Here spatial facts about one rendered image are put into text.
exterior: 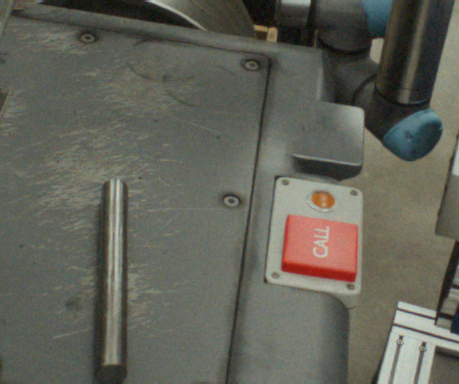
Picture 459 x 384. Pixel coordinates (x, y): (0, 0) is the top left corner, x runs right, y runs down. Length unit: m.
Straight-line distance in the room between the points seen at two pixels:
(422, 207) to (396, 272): 0.26
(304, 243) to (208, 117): 0.19
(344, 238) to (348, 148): 0.14
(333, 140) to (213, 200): 0.15
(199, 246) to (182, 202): 0.05
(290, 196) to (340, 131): 0.11
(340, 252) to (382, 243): 1.96
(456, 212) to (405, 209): 1.68
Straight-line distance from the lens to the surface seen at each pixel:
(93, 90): 1.17
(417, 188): 3.16
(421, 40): 1.55
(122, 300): 0.94
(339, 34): 1.66
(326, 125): 1.17
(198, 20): 1.36
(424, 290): 2.89
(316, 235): 1.03
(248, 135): 1.14
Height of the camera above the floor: 1.94
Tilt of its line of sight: 38 degrees down
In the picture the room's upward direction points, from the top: 10 degrees clockwise
